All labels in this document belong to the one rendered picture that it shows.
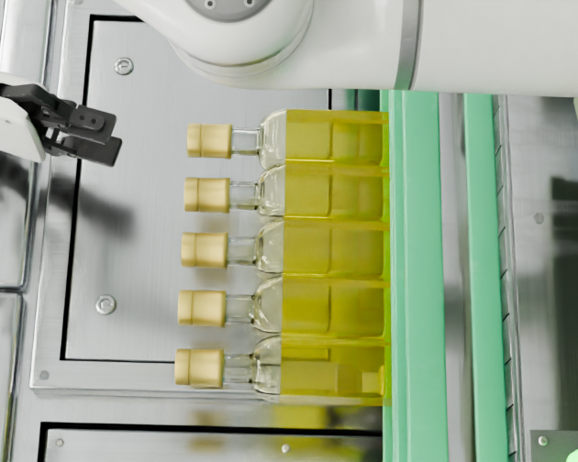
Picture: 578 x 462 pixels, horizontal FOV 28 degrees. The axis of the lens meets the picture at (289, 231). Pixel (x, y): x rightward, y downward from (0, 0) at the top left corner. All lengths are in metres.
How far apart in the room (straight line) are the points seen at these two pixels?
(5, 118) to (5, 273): 0.20
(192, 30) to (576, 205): 0.46
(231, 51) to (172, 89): 0.68
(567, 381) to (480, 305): 0.09
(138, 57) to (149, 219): 0.20
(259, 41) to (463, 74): 0.15
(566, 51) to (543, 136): 0.30
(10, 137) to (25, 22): 0.25
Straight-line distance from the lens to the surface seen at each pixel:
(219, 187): 1.12
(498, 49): 0.72
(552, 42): 0.72
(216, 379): 1.07
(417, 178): 1.00
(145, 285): 1.24
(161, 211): 1.26
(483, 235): 0.99
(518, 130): 1.01
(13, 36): 1.38
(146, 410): 1.23
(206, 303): 1.08
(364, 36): 0.71
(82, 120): 1.13
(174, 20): 0.64
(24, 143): 1.17
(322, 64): 0.73
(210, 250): 1.09
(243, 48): 0.64
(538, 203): 0.99
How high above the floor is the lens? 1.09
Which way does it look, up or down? 2 degrees down
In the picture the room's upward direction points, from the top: 88 degrees counter-clockwise
